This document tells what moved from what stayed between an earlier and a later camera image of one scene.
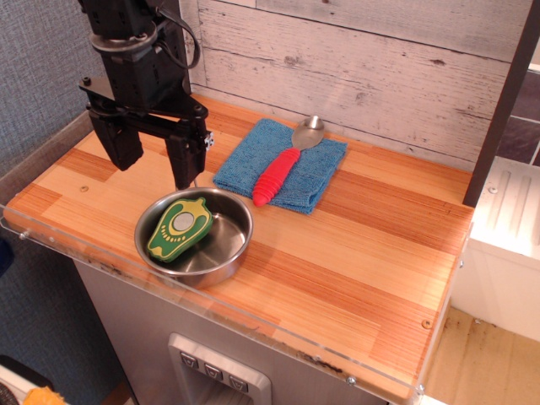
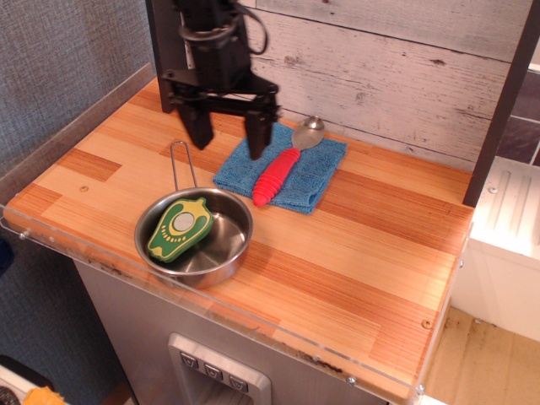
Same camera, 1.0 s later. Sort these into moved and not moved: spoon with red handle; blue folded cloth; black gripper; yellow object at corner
Moved: black gripper
Not moved: yellow object at corner; blue folded cloth; spoon with red handle
